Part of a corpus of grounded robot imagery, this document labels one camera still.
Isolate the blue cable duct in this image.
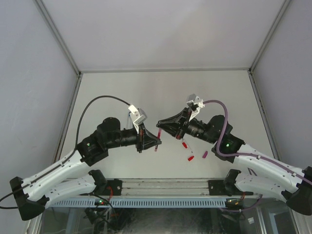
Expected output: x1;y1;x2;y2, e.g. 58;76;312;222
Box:
52;197;227;208

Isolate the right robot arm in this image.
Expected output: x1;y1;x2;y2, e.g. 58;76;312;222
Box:
157;108;312;215

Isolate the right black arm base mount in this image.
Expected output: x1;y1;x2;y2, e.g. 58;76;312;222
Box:
208;179;243;196

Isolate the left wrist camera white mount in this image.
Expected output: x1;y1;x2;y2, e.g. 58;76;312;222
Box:
128;104;147;134

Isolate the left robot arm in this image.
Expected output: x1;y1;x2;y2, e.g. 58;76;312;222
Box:
10;117;161;221

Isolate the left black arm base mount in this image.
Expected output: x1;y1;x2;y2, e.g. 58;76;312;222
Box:
102;178;122;196

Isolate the red gel pen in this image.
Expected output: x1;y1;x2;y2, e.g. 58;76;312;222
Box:
154;128;162;152

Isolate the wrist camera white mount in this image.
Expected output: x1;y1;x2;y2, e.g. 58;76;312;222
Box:
186;94;205;121
128;104;147;134

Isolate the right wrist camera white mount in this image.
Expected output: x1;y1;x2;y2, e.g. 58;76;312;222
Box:
186;94;205;121

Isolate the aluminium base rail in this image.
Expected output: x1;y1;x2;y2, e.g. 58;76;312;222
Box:
56;177;302;197

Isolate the blue white marker pen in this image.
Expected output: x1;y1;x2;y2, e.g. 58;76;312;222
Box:
126;112;131;129

